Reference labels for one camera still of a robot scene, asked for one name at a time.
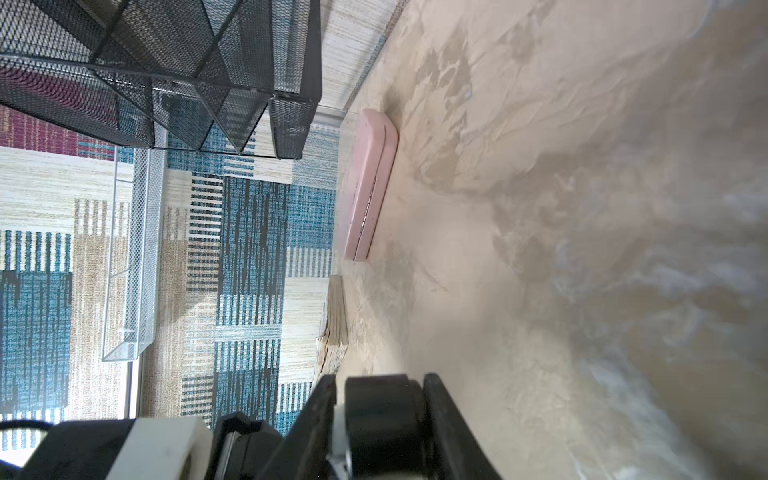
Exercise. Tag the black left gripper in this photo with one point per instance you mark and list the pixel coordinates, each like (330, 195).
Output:
(241, 447)

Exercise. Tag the pink pencil case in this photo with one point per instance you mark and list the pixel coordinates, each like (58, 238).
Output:
(366, 181)

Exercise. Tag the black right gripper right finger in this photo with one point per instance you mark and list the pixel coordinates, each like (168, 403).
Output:
(456, 452)

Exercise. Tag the black stapler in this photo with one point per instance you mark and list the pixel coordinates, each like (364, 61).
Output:
(378, 431)

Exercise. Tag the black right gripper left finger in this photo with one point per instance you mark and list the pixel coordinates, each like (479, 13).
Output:
(302, 454)

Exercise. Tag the colourful paperback book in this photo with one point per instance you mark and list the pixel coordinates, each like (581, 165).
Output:
(333, 342)

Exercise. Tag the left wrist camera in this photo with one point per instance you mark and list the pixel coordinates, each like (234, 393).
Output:
(143, 448)

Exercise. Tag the white wire mesh basket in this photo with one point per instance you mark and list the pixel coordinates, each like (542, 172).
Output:
(134, 231)

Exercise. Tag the black mesh shelf rack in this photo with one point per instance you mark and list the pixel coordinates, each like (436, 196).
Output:
(124, 71)

